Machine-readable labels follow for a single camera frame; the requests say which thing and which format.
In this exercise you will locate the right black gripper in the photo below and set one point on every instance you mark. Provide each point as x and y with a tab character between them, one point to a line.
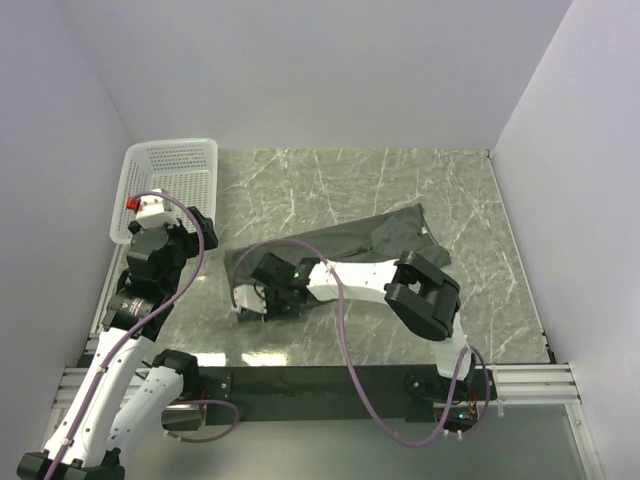
271	314

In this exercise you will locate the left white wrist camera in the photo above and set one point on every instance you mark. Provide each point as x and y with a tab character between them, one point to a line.
152	211

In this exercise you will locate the aluminium frame rail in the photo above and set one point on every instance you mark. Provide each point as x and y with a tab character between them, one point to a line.
73	375

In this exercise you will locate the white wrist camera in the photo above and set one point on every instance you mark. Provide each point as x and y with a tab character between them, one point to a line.
152	211
249	298

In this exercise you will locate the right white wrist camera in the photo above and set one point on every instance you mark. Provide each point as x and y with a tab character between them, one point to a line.
249	298

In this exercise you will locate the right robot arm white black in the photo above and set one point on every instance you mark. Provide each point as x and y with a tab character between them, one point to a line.
421	295

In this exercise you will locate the white perforated plastic basket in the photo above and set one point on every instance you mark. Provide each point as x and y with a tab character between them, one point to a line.
186	169

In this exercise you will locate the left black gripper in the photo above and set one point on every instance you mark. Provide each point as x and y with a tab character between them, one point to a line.
192	238

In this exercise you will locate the dark grey t shirt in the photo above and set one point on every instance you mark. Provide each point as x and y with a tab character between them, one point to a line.
373	239

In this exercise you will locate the black base crossbar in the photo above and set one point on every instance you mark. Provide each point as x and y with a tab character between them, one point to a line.
414	393

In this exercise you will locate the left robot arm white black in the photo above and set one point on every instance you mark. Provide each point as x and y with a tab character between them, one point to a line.
101	424

